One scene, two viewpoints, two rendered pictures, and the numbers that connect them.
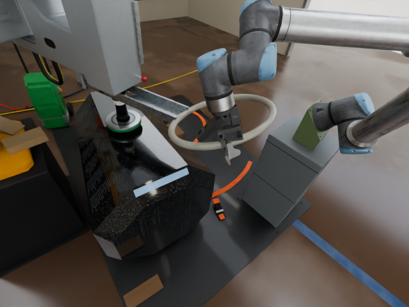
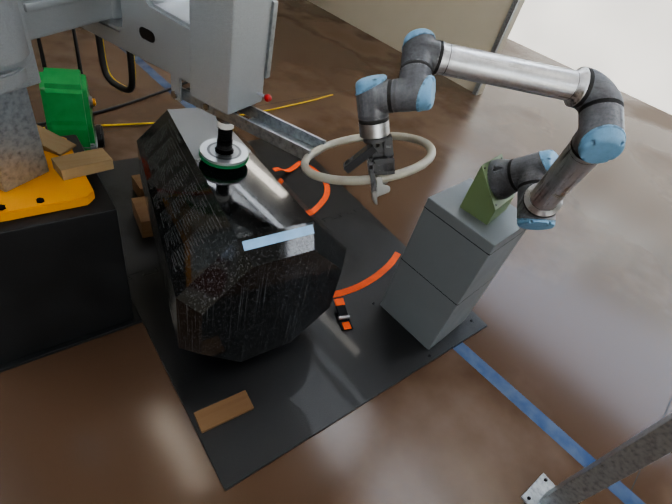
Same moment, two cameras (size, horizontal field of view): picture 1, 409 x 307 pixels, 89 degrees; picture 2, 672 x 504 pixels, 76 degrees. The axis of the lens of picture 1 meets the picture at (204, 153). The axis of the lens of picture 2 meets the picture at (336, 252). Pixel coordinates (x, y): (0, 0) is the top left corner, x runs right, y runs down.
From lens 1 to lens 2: 0.66 m
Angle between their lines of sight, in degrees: 5
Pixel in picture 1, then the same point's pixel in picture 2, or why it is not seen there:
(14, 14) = not seen: outside the picture
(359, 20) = (515, 64)
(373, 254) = (568, 399)
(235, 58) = (395, 85)
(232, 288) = (355, 421)
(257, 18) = (419, 51)
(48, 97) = (75, 111)
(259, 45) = (419, 77)
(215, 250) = (334, 369)
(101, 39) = (232, 43)
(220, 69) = (380, 94)
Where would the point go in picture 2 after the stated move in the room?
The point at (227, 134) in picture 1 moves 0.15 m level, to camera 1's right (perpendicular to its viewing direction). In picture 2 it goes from (378, 166) to (425, 178)
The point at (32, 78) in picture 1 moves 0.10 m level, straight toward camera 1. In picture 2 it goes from (53, 77) to (58, 84)
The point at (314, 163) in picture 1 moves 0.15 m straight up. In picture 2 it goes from (485, 240) to (501, 215)
